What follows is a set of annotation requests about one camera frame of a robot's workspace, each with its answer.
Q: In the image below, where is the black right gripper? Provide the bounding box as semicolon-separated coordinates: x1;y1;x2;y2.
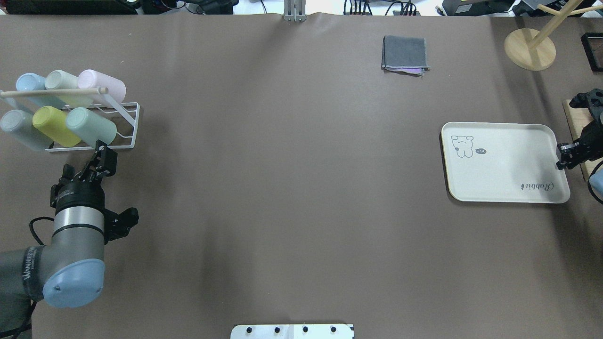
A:
556;89;603;170

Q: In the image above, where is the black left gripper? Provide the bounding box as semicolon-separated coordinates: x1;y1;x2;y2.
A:
50;141;118;210

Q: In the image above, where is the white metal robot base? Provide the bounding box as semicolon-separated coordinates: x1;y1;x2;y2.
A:
230;323;355;339

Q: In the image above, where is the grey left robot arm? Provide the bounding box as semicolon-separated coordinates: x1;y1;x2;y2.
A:
1;141;138;339

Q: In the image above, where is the yellow plastic cup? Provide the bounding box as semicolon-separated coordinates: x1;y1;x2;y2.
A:
32;106;82;147

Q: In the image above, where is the black wine glass tray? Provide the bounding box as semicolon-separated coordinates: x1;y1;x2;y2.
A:
580;32;603;72

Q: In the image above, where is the grey plastic cup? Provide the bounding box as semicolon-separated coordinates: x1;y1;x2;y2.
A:
0;109;53;152

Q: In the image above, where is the pink plastic cup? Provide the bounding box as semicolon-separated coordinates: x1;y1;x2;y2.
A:
77;69;127;103

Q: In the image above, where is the white plastic cup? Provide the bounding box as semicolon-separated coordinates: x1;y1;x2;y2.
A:
45;70;93;109

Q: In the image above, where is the cream rabbit print tray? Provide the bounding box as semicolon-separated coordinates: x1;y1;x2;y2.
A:
440;122;570;204

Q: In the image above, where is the light blue plastic cup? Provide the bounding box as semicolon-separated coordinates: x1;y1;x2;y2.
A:
15;73;66;110

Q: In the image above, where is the wooden mug tree stand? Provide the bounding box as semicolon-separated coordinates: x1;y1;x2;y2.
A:
504;0;603;71

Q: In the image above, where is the folded grey cloth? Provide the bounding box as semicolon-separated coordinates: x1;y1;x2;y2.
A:
381;36;431;76

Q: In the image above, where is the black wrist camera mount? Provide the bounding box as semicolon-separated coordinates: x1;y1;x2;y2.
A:
103;207;139;245

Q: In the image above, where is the white wire cup rack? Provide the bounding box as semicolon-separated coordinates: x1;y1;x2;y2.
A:
0;89;141;153

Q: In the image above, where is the wooden rack handle rod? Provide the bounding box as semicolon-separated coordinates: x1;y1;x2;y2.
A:
0;87;108;98

